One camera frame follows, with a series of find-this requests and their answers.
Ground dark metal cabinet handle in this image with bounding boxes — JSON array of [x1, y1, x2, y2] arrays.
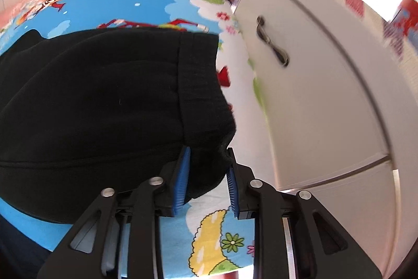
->
[[256, 16, 290, 67]]

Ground white cabinet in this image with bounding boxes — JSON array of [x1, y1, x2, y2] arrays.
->
[[233, 0, 402, 279]]

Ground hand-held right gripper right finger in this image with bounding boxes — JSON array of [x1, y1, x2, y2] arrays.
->
[[225, 147, 382, 279]]

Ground blue cartoon printed bedsheet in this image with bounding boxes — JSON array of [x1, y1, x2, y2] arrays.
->
[[0, 0, 271, 278]]

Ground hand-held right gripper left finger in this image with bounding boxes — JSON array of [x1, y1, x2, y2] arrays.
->
[[37, 146, 191, 279]]

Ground black pants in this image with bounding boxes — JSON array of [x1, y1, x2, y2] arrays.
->
[[0, 27, 237, 224]]

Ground dark cloth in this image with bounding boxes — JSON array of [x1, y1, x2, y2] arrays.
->
[[0, 210, 67, 279]]

